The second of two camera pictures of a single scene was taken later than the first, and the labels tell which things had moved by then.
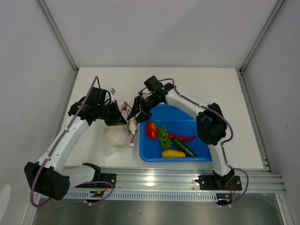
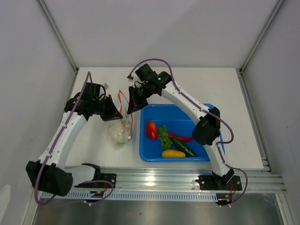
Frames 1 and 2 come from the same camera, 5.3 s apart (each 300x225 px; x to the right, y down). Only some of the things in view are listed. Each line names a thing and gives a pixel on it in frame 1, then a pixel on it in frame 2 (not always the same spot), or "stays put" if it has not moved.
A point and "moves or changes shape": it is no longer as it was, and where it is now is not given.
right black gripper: x=138 y=101 -> x=135 y=104
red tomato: x=152 y=130 stays put
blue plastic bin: x=176 y=122 stays put
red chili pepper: x=183 y=138 stays put
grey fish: x=132 y=125 -> x=128 y=127
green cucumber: x=182 y=146 stays put
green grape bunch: x=164 y=137 stays put
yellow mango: x=173 y=153 stays put
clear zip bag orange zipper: x=117 y=138 moves or changes shape
